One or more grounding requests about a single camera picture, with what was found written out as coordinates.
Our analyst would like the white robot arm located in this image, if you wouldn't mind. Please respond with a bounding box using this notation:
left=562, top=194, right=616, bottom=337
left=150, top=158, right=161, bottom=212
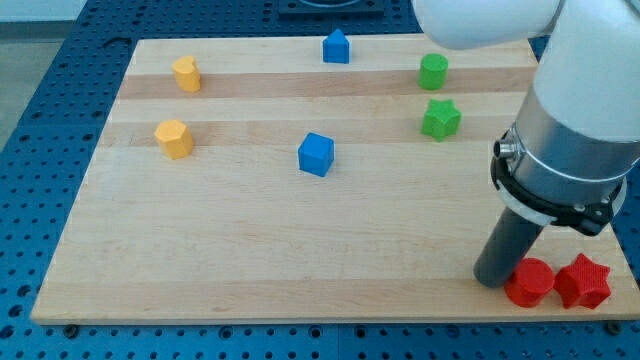
left=414, top=0, right=639, bottom=236

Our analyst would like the blue cube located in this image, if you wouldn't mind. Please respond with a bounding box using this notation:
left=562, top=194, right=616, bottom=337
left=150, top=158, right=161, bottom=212
left=298, top=133, right=335, bottom=177

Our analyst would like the wooden board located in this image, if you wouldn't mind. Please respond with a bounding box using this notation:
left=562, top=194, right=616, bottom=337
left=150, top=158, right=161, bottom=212
left=31, top=34, right=639, bottom=325

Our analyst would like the blue house-shaped block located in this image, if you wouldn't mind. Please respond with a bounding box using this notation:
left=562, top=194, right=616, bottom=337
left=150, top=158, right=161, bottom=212
left=322, top=29, right=350, bottom=64

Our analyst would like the green star block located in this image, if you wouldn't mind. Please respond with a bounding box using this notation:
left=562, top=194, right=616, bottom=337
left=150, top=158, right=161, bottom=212
left=421, top=99, right=462, bottom=142

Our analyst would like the yellow hexagon block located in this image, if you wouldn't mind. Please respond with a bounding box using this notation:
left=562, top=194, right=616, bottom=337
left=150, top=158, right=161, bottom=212
left=154, top=119, right=194, bottom=160

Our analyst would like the green cylinder block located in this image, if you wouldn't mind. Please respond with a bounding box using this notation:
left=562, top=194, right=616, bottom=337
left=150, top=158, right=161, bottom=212
left=417, top=53, right=449, bottom=90

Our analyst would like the yellow heart block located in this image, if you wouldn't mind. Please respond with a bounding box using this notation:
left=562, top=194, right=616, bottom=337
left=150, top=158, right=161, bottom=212
left=171, top=55, right=201, bottom=92

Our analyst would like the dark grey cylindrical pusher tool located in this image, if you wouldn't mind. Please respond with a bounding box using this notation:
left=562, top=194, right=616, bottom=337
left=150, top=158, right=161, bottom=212
left=473, top=207, right=544, bottom=288

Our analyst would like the red cylinder block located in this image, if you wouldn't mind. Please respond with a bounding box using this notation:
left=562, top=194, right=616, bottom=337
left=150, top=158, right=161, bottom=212
left=504, top=258, right=555, bottom=308

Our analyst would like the red star block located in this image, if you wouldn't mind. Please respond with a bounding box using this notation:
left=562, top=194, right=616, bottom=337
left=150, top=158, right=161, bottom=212
left=554, top=253, right=612, bottom=309

